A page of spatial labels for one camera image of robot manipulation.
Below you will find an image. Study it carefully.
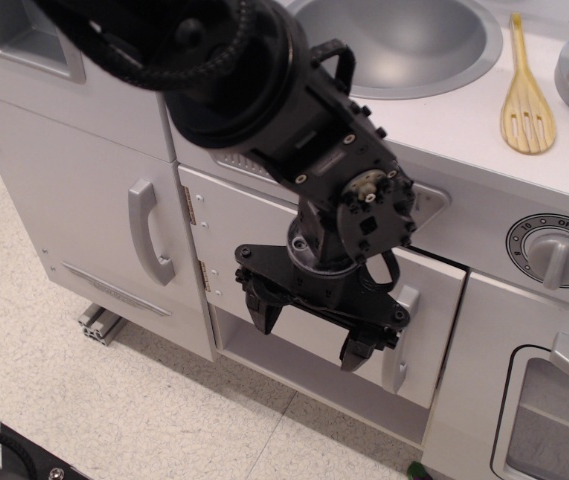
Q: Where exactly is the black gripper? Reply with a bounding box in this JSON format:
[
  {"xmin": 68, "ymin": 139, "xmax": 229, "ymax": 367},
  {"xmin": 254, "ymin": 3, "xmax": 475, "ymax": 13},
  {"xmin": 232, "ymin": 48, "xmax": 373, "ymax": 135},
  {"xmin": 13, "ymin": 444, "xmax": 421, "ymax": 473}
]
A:
[{"xmin": 235, "ymin": 244, "xmax": 410, "ymax": 372}]

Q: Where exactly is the silver cabinet door handle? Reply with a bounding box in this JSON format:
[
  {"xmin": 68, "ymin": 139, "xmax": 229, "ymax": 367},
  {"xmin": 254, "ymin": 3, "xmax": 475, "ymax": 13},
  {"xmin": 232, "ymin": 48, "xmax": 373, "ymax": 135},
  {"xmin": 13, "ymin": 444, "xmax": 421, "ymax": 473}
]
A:
[{"xmin": 381, "ymin": 285, "xmax": 420, "ymax": 394}]

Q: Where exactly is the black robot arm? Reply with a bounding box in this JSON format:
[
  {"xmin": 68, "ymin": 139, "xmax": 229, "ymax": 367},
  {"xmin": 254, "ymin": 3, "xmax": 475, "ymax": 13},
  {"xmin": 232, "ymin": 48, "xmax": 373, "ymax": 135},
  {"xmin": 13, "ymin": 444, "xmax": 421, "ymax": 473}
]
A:
[{"xmin": 40, "ymin": 1, "xmax": 416, "ymax": 372}]

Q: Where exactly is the brass lower door hinge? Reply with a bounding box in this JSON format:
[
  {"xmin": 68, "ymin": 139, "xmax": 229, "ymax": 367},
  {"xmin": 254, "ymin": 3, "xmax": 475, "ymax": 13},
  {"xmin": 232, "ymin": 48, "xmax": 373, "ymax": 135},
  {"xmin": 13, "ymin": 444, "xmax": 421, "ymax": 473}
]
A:
[{"xmin": 198, "ymin": 260, "xmax": 211, "ymax": 292}]

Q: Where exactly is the brass door hinge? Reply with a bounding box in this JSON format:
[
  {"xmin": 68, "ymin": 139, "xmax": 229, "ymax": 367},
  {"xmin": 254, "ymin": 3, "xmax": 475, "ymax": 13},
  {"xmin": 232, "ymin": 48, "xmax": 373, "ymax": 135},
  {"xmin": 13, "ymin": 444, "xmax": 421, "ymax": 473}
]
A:
[
  {"xmin": 183, "ymin": 186, "xmax": 198, "ymax": 226},
  {"xmin": 198, "ymin": 260, "xmax": 211, "ymax": 292}
]

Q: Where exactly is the silver vent grille panel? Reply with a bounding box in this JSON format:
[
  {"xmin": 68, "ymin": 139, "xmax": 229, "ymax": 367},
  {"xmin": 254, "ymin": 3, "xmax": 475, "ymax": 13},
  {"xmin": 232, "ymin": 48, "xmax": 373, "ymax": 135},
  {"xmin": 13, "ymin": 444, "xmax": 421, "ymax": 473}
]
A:
[{"xmin": 211, "ymin": 153, "xmax": 451, "ymax": 230}]

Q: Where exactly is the brass upper door hinge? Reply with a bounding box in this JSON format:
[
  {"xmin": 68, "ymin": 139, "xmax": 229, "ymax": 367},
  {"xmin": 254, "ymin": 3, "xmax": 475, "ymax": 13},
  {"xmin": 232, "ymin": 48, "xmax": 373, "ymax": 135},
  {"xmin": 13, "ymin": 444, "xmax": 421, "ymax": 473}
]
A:
[{"xmin": 183, "ymin": 186, "xmax": 198, "ymax": 226}]

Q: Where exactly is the green toy on floor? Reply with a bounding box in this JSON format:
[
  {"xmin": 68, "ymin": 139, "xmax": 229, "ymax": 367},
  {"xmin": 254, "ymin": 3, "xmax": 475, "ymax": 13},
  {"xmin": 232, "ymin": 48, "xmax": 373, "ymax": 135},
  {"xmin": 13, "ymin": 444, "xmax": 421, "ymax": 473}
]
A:
[{"xmin": 406, "ymin": 461, "xmax": 432, "ymax": 480}]

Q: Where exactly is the silver fridge emblem badge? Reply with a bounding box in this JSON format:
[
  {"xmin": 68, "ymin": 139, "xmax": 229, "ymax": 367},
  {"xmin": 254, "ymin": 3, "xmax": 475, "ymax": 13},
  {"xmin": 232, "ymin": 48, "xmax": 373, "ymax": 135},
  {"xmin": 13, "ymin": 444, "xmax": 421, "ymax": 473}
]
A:
[{"xmin": 62, "ymin": 262, "xmax": 172, "ymax": 317}]

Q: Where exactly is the white toy fridge door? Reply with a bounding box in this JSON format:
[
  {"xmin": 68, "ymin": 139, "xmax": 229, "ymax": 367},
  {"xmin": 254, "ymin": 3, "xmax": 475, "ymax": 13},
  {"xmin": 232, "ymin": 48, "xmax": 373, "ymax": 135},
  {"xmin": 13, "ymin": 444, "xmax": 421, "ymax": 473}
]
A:
[{"xmin": 0, "ymin": 101, "xmax": 216, "ymax": 360}]

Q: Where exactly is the grey timer knob dial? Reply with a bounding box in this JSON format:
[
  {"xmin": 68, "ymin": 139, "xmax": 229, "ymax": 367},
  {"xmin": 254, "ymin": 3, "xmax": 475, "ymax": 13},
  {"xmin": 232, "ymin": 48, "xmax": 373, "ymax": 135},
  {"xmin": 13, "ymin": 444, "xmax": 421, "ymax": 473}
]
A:
[{"xmin": 506, "ymin": 213, "xmax": 569, "ymax": 290}]

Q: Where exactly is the toy oven door window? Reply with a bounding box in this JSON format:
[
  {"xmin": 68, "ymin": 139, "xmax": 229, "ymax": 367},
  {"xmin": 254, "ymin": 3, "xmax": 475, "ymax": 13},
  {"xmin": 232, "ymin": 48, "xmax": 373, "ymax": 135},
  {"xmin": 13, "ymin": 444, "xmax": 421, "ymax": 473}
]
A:
[{"xmin": 490, "ymin": 345, "xmax": 569, "ymax": 479}]

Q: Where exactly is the silver round sink basin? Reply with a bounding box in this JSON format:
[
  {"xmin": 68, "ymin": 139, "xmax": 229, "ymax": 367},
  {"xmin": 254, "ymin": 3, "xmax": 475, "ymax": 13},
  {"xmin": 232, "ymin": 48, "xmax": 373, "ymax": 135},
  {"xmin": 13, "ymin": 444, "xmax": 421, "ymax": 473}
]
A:
[{"xmin": 287, "ymin": 0, "xmax": 503, "ymax": 100}]

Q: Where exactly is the yellow slotted wooden spatula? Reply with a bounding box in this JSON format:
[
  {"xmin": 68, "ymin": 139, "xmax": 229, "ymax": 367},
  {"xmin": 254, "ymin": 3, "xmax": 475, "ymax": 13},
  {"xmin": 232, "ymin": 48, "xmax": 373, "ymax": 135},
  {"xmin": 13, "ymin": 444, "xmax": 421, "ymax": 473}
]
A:
[{"xmin": 500, "ymin": 13, "xmax": 556, "ymax": 155}]

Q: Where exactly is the aluminium extrusion rail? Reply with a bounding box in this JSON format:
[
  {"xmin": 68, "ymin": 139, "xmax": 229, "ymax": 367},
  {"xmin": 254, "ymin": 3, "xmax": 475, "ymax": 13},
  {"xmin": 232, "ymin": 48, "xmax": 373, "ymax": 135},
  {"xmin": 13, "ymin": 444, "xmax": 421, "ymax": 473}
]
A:
[{"xmin": 78, "ymin": 304, "xmax": 127, "ymax": 346}]

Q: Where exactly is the silver fridge door handle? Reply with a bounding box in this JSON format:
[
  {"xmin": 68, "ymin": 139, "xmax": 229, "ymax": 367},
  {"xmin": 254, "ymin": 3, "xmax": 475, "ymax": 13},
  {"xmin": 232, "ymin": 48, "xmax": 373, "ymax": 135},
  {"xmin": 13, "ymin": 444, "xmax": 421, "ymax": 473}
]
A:
[{"xmin": 127, "ymin": 178, "xmax": 175, "ymax": 286}]

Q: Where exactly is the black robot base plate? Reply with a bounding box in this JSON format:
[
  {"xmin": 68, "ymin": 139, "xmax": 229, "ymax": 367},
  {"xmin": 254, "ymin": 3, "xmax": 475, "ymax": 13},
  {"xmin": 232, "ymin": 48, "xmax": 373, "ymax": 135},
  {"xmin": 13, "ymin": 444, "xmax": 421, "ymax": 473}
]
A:
[{"xmin": 0, "ymin": 422, "xmax": 90, "ymax": 479}]

